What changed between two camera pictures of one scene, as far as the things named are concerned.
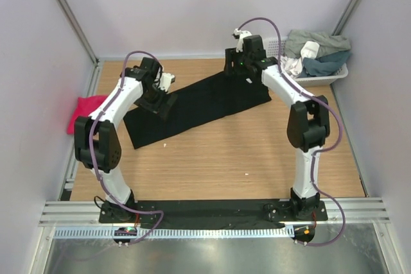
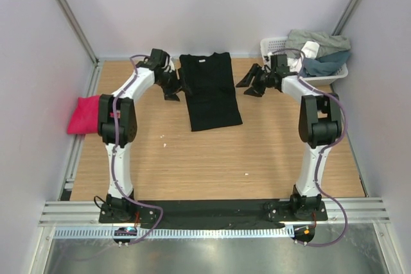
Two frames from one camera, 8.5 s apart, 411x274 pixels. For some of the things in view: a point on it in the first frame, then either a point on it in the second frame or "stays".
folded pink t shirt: (85, 106) stays
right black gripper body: (239, 60) → (266, 78)
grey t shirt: (327, 43) stays
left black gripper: (155, 108) → (171, 94)
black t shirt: (224, 95) → (210, 90)
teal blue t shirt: (325, 66) stays
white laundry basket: (271, 51) stays
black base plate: (212, 211) stays
